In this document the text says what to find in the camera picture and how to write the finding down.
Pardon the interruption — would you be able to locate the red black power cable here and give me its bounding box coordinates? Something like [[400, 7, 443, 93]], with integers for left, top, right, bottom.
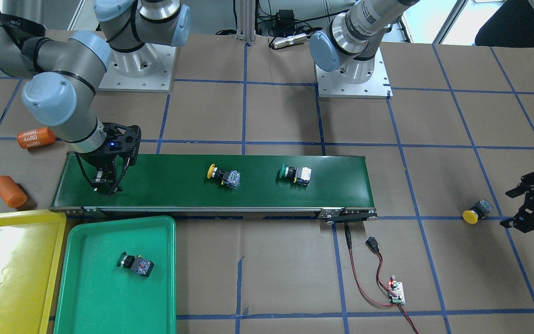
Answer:
[[343, 223, 420, 334]]

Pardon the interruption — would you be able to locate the yellow plastic tray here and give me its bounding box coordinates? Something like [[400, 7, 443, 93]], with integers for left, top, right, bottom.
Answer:
[[0, 210, 66, 334]]

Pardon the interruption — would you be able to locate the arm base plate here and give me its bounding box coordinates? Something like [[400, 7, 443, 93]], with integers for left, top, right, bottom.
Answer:
[[98, 44, 178, 93], [314, 49, 394, 99]]

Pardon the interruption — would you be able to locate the green conveyor belt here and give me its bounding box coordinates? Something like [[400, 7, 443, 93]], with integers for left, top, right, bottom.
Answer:
[[50, 154, 378, 224]]

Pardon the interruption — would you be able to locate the green push button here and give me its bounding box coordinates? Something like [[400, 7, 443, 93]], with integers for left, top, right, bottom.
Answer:
[[278, 164, 312, 186]]

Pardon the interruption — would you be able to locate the silver metal cylinder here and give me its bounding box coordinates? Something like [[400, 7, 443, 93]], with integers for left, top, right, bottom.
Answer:
[[268, 33, 308, 50]]

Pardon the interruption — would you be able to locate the orange cylinder with 4680 print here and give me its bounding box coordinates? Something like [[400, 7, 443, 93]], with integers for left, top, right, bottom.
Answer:
[[16, 127, 57, 150]]

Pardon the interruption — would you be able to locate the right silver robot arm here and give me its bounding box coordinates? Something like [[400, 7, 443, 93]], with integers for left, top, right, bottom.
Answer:
[[0, 0, 191, 197]]

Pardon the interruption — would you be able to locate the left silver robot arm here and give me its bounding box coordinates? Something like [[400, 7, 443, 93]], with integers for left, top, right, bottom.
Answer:
[[309, 0, 534, 233]]

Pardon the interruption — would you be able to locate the green push button switch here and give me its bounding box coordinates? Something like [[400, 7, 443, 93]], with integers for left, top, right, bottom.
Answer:
[[116, 252, 155, 277]]

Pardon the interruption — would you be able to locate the green plastic tray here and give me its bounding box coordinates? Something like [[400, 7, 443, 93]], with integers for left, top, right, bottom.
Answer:
[[54, 216, 177, 334]]

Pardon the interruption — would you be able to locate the yellow push button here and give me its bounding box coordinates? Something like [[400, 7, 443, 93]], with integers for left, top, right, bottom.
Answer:
[[462, 199, 494, 225], [206, 164, 240, 189]]

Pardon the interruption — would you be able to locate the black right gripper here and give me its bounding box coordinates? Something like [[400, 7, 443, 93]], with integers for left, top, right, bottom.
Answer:
[[73, 122, 142, 197]]

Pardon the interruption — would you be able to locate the plain orange cylinder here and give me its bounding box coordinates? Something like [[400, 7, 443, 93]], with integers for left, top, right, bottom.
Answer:
[[0, 175, 28, 208]]

